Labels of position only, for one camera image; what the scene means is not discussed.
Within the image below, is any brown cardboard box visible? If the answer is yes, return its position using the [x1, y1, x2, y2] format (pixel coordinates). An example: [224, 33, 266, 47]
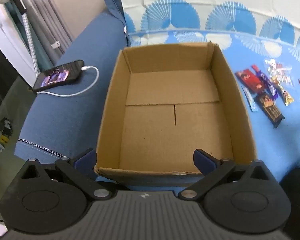
[94, 41, 258, 188]

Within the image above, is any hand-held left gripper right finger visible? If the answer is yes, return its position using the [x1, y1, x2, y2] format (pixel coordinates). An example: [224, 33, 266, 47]
[177, 149, 275, 202]

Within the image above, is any white door frame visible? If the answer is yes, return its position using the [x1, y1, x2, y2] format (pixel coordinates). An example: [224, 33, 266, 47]
[0, 0, 38, 88]

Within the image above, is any white charging cable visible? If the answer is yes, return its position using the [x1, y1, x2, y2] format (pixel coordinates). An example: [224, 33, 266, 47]
[37, 66, 100, 97]

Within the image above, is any yellow black white bundle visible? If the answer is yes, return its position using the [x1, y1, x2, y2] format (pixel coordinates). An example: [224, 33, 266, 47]
[0, 117, 13, 153]

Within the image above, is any red snack packet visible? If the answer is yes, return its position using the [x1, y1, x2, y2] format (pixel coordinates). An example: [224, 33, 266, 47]
[235, 69, 267, 92]

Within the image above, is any grey curtain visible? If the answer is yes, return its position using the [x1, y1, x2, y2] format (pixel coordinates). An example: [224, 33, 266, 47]
[22, 0, 73, 55]

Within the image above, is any dark brown snack packet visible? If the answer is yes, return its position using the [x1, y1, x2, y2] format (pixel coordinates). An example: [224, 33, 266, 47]
[255, 92, 285, 129]

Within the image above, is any light blue snack stick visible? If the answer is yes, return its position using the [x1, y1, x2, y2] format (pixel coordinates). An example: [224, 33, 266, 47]
[241, 85, 258, 112]

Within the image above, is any black smartphone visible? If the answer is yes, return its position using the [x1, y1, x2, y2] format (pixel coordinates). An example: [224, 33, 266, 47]
[32, 59, 85, 92]

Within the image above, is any blue fan-print bed sheet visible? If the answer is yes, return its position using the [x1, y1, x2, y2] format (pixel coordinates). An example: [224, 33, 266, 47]
[117, 0, 300, 185]

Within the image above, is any clear bag of candies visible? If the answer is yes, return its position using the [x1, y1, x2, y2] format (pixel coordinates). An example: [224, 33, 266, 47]
[264, 59, 293, 85]

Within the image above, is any purple candy bar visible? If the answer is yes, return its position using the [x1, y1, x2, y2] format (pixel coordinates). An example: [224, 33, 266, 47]
[256, 70, 279, 100]

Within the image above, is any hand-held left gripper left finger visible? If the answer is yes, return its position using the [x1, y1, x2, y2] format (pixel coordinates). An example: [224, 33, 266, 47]
[20, 148, 115, 202]

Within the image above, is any gold brown snack bar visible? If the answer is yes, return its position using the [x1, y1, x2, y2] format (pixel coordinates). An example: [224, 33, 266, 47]
[270, 76, 294, 106]

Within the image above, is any white braided hose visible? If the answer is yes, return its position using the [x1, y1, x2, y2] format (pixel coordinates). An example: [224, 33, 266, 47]
[22, 12, 40, 78]

